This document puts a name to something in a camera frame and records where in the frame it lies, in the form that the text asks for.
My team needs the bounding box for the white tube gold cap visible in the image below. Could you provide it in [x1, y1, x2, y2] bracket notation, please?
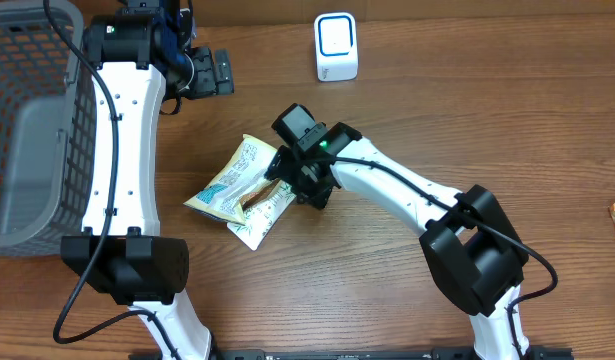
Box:
[227, 181, 296, 251]

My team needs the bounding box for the cream wet wipes pack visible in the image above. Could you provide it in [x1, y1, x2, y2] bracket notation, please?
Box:
[184, 134, 277, 225]

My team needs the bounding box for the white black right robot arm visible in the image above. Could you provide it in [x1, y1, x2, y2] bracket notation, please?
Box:
[266, 121, 529, 359]

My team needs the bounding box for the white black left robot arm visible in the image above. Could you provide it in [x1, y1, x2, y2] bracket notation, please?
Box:
[60, 0, 234, 360]

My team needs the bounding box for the white barcode scanner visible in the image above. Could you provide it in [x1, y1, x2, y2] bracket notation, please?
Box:
[313, 12, 359, 82]

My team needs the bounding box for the dark grey plastic basket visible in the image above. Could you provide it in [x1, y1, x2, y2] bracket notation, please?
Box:
[0, 1, 96, 256]

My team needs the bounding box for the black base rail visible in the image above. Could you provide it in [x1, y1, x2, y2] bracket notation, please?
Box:
[219, 347, 573, 360]

